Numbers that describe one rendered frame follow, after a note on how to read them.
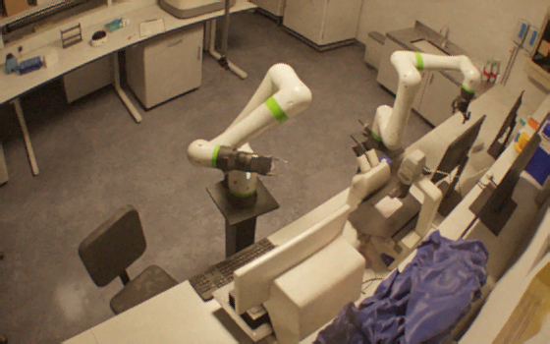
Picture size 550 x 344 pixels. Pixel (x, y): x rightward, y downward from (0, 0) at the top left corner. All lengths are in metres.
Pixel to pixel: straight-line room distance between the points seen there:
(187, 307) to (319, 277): 0.70
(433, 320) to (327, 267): 0.45
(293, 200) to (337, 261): 1.84
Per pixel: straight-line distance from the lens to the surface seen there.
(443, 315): 1.14
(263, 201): 2.07
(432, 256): 1.34
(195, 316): 1.78
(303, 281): 1.29
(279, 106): 1.73
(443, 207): 2.41
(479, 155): 3.00
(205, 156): 1.66
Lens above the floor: 2.38
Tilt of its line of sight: 46 degrees down
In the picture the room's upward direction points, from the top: 8 degrees clockwise
